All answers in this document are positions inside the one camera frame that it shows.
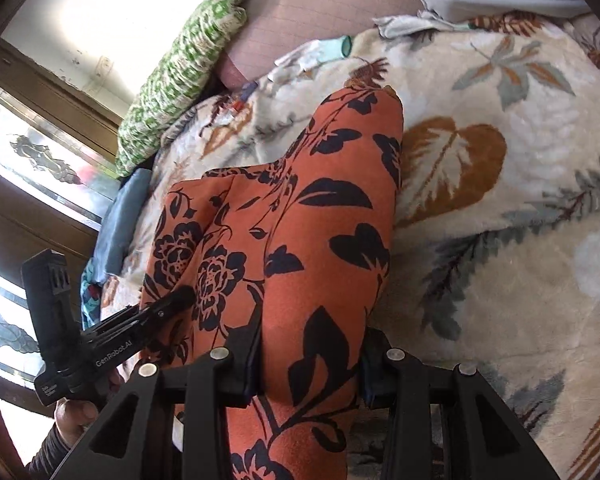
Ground cream leaf print blanket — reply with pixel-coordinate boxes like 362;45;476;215
102;15;600;479

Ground blue folded cloth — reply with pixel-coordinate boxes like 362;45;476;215
92;168;151;285

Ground wooden glass door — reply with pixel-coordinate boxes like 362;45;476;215
0;41;120;413

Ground green patterned pillow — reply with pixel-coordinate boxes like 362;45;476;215
114;0;248;178

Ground light printed small clothes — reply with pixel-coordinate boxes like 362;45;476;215
244;11;472;92

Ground person's left hand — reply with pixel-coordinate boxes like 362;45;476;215
54;398;100;448

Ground teal patterned cloth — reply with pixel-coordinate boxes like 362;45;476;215
80;269;102;330

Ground orange black floral garment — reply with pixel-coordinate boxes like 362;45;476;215
140;84;403;479

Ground pink checked pillow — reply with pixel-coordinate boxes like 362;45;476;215
215;0;422;90

